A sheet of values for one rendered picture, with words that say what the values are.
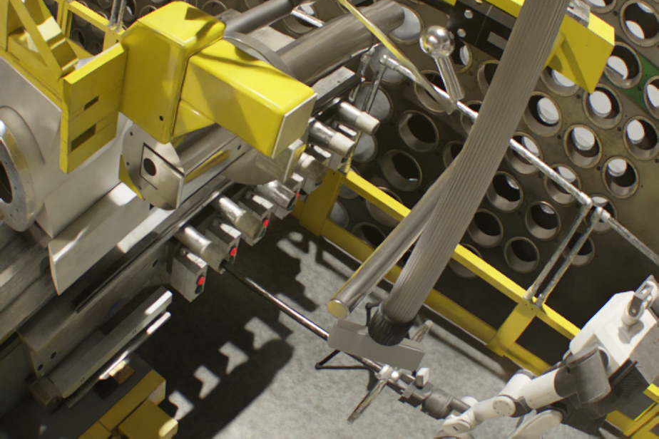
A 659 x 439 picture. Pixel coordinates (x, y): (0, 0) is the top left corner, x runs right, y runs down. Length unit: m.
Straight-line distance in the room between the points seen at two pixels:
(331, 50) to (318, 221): 1.61
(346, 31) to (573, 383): 1.16
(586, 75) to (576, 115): 2.22
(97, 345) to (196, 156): 0.85
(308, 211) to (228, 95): 2.19
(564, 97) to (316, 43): 1.84
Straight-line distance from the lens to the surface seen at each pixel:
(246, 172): 1.79
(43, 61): 1.44
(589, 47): 1.28
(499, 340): 3.35
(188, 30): 1.34
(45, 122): 1.49
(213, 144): 1.55
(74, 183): 1.69
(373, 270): 0.66
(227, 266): 2.14
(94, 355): 2.13
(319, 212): 3.40
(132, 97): 1.46
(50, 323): 1.89
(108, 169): 1.76
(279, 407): 2.90
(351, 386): 3.04
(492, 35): 1.25
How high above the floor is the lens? 2.52
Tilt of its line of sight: 44 degrees down
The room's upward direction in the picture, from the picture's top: 20 degrees clockwise
